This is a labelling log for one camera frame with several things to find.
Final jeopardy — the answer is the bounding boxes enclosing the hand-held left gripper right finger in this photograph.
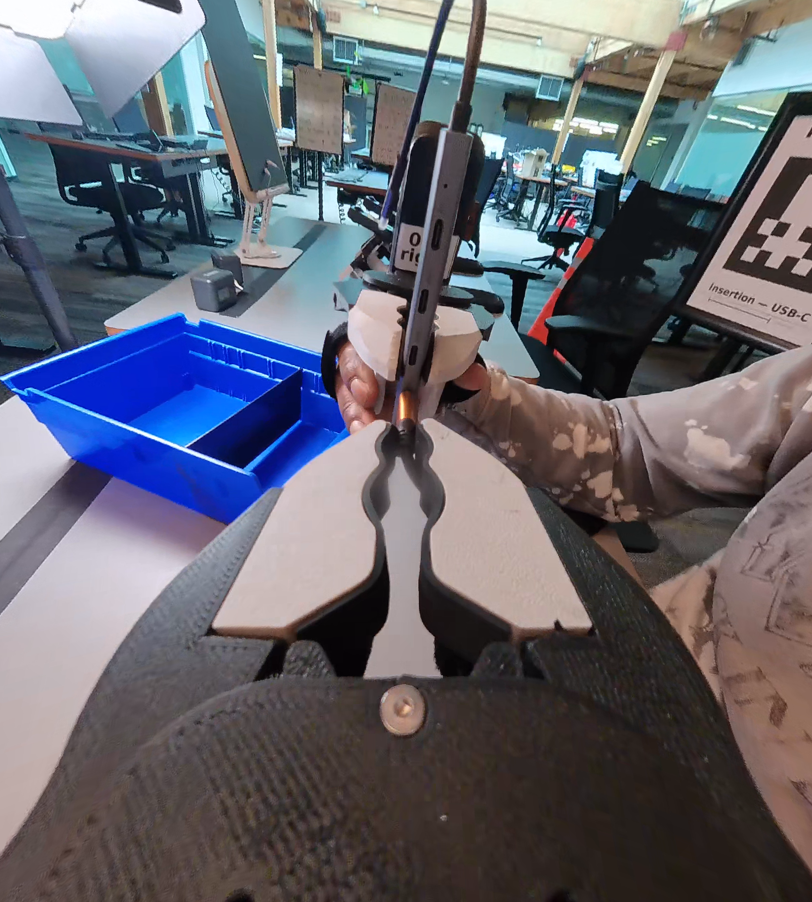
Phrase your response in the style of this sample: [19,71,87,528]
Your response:
[418,420,593,667]

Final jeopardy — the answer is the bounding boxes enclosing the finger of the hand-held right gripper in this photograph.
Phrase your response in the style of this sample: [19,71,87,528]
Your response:
[347,292,407,413]
[420,316,483,417]

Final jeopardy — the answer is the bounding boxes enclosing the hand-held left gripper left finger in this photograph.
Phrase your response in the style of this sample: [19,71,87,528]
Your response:
[212,420,389,663]

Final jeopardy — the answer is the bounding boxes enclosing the orange plug usb-c cable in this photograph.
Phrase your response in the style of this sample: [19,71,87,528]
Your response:
[392,389,442,512]

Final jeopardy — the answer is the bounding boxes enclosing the black hub cable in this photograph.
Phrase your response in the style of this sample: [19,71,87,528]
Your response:
[379,0,489,228]

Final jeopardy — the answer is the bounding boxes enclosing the grey usb hub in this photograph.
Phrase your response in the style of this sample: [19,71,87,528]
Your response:
[397,129,473,396]

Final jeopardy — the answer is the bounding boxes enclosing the blue storage bin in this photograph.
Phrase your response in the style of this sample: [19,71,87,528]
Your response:
[0,313,350,524]

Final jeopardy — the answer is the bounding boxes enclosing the person's right forearm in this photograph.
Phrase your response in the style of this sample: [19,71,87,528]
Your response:
[472,330,812,524]

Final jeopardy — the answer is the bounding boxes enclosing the person's right hand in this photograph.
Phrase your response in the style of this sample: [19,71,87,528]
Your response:
[335,344,386,434]

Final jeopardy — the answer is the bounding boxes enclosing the whiteboard with writing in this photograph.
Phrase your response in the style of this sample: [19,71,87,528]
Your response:
[371,83,417,166]
[293,65,347,155]

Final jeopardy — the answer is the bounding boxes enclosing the orange black office chair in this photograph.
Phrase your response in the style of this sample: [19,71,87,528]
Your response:
[529,183,731,399]

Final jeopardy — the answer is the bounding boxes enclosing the wooden desk black legs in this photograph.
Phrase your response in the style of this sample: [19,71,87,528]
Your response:
[25,130,231,279]

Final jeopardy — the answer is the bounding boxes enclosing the white printed sign board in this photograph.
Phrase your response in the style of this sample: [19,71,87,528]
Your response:
[673,92,812,353]

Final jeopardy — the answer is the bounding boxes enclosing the black light stand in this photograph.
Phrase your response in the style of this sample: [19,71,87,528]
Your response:
[0,113,79,353]

